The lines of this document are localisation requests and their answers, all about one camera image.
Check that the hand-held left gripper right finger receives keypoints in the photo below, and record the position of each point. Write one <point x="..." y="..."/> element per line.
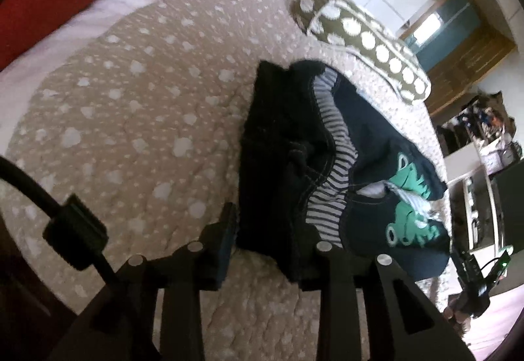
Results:
<point x="333" y="287"/>

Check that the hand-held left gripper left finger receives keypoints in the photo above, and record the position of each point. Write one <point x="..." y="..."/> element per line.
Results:
<point x="227" y="240"/>

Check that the dark navy frog print pants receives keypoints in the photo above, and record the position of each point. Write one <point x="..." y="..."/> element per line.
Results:
<point x="368" y="131"/>

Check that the person's right hand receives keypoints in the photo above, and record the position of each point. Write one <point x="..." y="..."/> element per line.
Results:
<point x="455" y="312"/>

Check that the pink cloth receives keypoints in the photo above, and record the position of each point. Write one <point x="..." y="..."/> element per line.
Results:
<point x="499" y="316"/>

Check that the white shelf unit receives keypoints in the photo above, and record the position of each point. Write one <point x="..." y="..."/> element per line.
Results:
<point x="470" y="181"/>

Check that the beige spotted quilted blanket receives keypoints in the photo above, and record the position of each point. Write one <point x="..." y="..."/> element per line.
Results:
<point x="143" y="119"/>

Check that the olive polka dot pillow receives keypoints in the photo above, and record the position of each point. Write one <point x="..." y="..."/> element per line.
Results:
<point x="360" y="29"/>

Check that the wooden door frame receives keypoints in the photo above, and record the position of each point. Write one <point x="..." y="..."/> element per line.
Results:
<point x="462" y="54"/>

